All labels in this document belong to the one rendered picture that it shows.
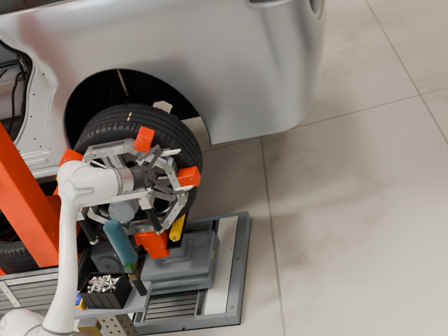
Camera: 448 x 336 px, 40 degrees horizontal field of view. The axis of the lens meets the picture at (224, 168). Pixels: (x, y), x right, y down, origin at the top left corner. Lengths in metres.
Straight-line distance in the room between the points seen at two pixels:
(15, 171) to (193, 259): 1.08
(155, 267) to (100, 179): 1.66
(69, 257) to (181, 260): 1.51
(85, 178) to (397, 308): 1.85
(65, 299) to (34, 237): 1.32
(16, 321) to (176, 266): 1.47
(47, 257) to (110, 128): 0.84
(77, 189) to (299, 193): 2.31
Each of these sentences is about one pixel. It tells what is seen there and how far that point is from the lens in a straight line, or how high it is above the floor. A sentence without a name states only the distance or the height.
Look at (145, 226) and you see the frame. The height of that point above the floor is 0.62.
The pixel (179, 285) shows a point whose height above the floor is 0.15.
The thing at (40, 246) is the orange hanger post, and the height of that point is 0.67.
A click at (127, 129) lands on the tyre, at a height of 1.16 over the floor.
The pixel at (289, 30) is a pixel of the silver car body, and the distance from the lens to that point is 3.01.
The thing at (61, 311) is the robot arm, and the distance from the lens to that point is 2.04.
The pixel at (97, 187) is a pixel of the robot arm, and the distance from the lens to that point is 1.94.
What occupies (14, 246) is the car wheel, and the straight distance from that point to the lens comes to 3.79.
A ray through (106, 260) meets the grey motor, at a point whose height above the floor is 0.37.
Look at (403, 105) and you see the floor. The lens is 4.62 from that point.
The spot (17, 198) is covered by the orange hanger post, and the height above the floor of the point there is 1.00.
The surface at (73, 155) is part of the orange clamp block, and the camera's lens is 3.05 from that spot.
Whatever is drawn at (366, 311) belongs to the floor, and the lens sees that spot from 3.25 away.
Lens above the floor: 2.49
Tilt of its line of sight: 34 degrees down
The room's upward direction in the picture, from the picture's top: 21 degrees counter-clockwise
